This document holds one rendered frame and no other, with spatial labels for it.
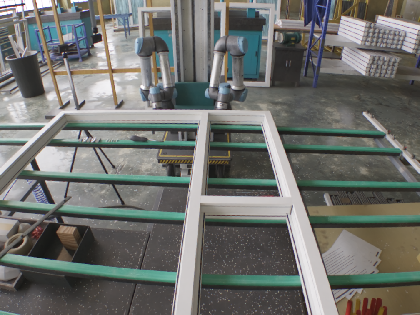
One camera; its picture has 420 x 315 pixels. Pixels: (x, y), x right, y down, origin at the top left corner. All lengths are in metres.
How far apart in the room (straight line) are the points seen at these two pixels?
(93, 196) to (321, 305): 2.25
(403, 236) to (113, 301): 1.46
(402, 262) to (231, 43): 1.70
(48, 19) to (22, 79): 4.69
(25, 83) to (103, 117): 3.97
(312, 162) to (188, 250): 2.37
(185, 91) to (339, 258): 1.77
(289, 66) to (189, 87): 3.12
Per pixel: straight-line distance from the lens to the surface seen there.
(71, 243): 1.46
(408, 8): 15.16
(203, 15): 2.33
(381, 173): 3.33
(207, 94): 2.07
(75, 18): 9.71
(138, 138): 1.63
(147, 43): 2.09
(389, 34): 5.63
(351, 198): 2.26
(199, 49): 2.37
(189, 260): 0.91
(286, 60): 5.19
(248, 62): 5.36
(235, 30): 5.24
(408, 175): 1.79
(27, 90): 5.87
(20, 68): 5.74
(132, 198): 2.56
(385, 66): 5.57
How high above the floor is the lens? 1.68
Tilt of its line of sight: 34 degrees down
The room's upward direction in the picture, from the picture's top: straight up
